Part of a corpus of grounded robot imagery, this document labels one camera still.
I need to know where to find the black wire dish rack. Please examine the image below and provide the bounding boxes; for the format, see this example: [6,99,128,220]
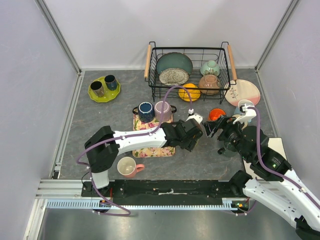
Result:
[144,41,233,102]

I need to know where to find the dark green mug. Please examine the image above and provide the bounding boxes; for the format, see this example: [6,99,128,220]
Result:
[217,141,239,158]

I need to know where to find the speckled beige plate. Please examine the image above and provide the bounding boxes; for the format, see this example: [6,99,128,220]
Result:
[159,68,189,86]

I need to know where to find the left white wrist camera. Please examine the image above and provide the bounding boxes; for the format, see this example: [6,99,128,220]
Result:
[186,108,203,125]

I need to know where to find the brown pink bowl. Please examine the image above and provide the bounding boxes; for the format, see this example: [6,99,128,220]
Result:
[198,74,220,95]

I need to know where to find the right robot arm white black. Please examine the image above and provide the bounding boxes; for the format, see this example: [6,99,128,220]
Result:
[203,116,320,240]

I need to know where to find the pink floral plate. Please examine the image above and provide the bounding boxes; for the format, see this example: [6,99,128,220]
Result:
[225,79,261,107]

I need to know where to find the brown tumbler cup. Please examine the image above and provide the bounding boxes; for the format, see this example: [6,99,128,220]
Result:
[90,81,105,98]

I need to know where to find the orange mug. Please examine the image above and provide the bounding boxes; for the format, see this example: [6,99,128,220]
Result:
[208,108,226,121]

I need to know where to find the pink mug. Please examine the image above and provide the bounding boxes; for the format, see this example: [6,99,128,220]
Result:
[117,156,145,178]

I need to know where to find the dark blue mug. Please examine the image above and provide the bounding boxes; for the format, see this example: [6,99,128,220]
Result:
[132,101,155,123]

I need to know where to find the teal plate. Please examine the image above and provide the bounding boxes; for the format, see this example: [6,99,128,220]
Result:
[156,52,193,75]

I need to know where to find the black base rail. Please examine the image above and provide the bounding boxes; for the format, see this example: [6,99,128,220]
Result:
[81,178,260,206]

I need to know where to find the light blue cable duct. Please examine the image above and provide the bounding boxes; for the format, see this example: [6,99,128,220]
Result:
[46,199,239,211]

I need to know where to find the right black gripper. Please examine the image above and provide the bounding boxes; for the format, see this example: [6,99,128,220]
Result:
[201,113,251,161]

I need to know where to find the mint green bowl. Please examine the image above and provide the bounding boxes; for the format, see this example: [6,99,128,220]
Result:
[200,60,220,77]

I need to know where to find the light blue mug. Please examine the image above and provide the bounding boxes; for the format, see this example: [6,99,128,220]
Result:
[233,99,255,118]

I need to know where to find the yellow bowl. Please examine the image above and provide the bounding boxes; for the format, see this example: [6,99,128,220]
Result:
[178,83,201,102]

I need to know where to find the white square board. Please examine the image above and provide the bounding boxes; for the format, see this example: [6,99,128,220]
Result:
[243,137,287,181]

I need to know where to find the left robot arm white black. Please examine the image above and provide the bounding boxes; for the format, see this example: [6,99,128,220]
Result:
[84,114,203,197]

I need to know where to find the green scalloped plate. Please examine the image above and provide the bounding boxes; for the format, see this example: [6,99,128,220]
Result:
[88,76,121,103]

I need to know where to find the purple mug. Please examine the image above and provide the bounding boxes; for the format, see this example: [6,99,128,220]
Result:
[154,101,177,123]

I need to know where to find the dark blue tumbler cup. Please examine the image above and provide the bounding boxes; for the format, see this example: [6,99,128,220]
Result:
[104,74,118,91]

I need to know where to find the floral placemat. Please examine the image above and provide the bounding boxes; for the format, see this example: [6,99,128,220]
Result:
[132,114,176,158]

